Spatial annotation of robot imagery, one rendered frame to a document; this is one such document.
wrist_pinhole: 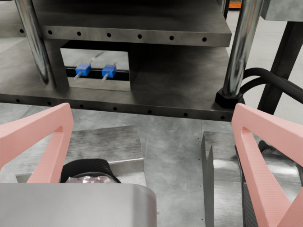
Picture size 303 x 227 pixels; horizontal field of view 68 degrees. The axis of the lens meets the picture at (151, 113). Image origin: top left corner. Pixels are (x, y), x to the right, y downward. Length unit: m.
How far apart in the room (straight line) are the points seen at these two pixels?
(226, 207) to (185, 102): 0.52
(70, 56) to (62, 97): 0.17
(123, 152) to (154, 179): 0.13
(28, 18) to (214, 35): 0.65
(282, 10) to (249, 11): 0.19
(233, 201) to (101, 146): 0.30
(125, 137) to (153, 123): 0.23
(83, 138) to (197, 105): 0.48
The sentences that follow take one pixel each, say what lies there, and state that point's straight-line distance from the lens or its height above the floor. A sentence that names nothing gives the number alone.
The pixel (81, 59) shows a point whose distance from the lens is 0.95.
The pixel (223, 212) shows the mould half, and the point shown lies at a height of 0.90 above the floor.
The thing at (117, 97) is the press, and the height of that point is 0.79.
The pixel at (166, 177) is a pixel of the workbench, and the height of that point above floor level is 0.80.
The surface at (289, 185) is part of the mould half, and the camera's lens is 0.50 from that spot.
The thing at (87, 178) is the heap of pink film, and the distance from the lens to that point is 0.50.
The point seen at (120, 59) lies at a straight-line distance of 0.90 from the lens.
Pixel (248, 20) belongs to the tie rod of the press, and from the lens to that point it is 0.78.
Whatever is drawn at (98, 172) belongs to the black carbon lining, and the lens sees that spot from 0.53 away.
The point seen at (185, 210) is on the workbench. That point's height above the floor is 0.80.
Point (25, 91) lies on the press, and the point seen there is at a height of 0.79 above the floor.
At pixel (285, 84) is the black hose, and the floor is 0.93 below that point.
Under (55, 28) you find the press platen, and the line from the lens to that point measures 0.96.
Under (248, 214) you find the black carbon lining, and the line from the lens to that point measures 0.47.
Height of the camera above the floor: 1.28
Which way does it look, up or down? 37 degrees down
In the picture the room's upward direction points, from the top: straight up
